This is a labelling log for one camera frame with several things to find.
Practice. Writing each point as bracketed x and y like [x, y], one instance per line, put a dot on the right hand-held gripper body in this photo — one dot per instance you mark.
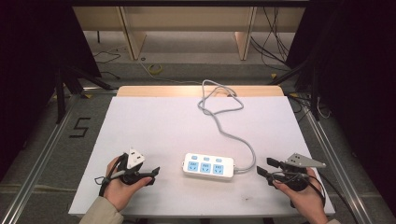
[295, 171]

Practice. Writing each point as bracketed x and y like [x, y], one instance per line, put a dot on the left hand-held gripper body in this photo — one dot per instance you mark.
[133, 161]

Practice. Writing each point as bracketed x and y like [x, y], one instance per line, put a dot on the person's right hand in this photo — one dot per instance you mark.
[305, 197]

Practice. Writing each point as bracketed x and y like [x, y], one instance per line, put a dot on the person's left hand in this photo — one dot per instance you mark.
[120, 189]

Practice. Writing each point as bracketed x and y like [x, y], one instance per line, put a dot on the white power strip blue sockets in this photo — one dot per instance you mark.
[208, 166]

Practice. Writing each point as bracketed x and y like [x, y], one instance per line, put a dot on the black metal stand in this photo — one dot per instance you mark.
[314, 93]
[67, 84]

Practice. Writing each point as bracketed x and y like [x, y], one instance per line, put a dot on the yellow tape roll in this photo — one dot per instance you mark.
[154, 68]

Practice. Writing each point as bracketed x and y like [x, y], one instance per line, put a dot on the black curtain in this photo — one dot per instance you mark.
[358, 77]
[34, 77]

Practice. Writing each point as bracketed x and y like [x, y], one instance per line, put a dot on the beige wooden desk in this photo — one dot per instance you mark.
[186, 18]

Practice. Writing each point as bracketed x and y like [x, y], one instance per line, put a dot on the aluminium floor rail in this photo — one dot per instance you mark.
[336, 165]
[40, 161]

